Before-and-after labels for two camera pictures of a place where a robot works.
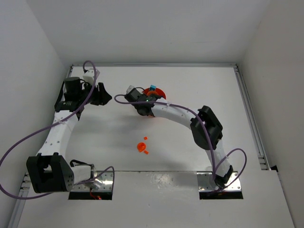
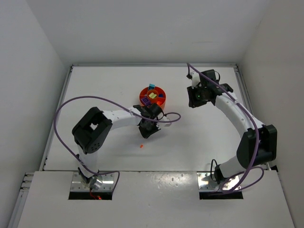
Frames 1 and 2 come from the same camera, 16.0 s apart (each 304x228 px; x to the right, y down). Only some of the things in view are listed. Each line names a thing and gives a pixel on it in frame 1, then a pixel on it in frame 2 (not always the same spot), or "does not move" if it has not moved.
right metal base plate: x=205 y=182 does not move
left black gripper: x=95 y=94 → x=147 y=131
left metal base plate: x=103 y=183 does not move
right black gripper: x=155 y=96 → x=192 y=98
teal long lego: x=152 y=87 does not move
